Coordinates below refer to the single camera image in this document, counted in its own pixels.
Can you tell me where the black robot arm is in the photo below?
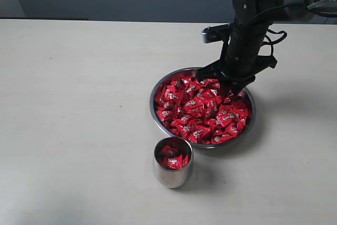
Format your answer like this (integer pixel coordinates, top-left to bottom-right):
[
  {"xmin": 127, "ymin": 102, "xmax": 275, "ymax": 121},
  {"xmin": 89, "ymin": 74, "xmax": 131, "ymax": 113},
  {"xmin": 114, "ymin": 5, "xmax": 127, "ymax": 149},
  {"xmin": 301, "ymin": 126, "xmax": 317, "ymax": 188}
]
[{"xmin": 195, "ymin": 0, "xmax": 336, "ymax": 94}]

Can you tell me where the stainless steel cup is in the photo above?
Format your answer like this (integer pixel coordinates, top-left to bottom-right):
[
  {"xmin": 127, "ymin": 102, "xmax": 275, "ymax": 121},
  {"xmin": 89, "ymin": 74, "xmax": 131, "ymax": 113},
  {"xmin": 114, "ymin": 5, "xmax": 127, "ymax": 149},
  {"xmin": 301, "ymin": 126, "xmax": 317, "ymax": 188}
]
[{"xmin": 153, "ymin": 136, "xmax": 194, "ymax": 189}]

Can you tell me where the pile of red wrapped candies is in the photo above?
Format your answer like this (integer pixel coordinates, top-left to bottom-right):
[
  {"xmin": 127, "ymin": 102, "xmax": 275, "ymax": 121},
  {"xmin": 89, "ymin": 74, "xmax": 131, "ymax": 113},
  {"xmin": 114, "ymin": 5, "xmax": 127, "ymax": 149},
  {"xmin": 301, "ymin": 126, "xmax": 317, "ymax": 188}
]
[{"xmin": 151, "ymin": 73, "xmax": 253, "ymax": 145}]

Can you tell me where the black cable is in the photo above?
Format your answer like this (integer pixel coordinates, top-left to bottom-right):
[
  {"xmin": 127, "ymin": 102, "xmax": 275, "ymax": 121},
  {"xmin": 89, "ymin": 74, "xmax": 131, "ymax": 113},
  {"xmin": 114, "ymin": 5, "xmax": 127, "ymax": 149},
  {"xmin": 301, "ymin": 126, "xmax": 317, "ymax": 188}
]
[{"xmin": 259, "ymin": 28, "xmax": 288, "ymax": 64}]

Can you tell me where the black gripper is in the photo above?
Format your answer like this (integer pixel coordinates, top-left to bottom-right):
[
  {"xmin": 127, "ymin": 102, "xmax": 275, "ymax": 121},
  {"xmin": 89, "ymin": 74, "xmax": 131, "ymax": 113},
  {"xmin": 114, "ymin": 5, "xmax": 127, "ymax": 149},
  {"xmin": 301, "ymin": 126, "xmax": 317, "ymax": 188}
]
[{"xmin": 196, "ymin": 22, "xmax": 277, "ymax": 104}]

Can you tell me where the round steel bowl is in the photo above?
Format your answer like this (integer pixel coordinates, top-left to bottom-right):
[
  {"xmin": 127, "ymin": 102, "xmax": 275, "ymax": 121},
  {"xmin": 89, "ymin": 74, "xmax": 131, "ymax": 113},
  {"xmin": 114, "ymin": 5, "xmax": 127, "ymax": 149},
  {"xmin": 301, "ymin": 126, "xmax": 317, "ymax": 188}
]
[{"xmin": 149, "ymin": 67, "xmax": 256, "ymax": 149}]

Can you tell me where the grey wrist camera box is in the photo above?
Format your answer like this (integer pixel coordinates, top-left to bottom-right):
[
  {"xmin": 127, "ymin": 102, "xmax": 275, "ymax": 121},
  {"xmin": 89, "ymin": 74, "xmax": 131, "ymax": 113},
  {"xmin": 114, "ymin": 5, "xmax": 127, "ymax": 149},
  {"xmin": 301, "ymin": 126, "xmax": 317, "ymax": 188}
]
[{"xmin": 202, "ymin": 23, "xmax": 233, "ymax": 44}]

